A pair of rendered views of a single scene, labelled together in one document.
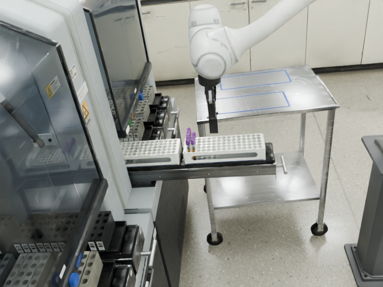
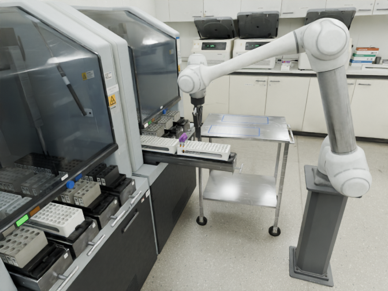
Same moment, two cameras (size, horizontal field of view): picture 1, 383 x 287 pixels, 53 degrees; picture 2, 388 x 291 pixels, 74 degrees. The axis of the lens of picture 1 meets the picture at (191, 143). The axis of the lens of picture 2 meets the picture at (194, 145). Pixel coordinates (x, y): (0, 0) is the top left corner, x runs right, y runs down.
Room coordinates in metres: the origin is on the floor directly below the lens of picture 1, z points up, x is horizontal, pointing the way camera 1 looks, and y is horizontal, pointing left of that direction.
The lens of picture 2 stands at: (-0.15, -0.31, 1.52)
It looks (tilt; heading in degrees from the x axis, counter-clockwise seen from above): 26 degrees down; 11
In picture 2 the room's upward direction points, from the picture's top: 2 degrees counter-clockwise
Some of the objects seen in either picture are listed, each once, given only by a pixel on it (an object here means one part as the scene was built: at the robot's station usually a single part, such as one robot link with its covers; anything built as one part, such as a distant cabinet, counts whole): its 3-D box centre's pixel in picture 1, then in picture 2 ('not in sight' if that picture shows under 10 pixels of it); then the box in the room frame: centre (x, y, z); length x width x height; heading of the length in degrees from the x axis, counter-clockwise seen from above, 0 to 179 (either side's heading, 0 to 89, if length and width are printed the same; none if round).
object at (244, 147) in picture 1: (224, 150); (203, 150); (1.15, -0.12, 0.83); 0.30 x 0.10 x 0.06; 82
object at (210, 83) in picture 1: (210, 84); (197, 104); (1.16, -0.09, 1.11); 0.08 x 0.07 x 0.09; 172
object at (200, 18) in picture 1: (206, 32); (196, 70); (1.14, -0.09, 1.29); 0.13 x 0.11 x 0.16; 177
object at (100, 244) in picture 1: (105, 231); (110, 176); (0.81, 0.29, 0.85); 0.12 x 0.02 x 0.06; 172
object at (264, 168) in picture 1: (190, 163); (182, 156); (1.17, 0.02, 0.78); 0.73 x 0.14 x 0.09; 82
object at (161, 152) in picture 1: (142, 154); (154, 144); (1.20, 0.19, 0.83); 0.30 x 0.10 x 0.06; 82
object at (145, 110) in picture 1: (144, 111); (168, 124); (1.51, 0.19, 0.85); 0.12 x 0.02 x 0.06; 171
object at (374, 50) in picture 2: not in sight; (367, 49); (3.68, -1.90, 1.10); 0.24 x 0.13 x 0.10; 80
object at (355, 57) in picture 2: not in sight; (363, 56); (3.68, -1.88, 1.01); 0.23 x 0.12 x 0.08; 81
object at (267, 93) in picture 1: (260, 158); (241, 172); (1.62, -0.35, 0.41); 0.67 x 0.46 x 0.82; 86
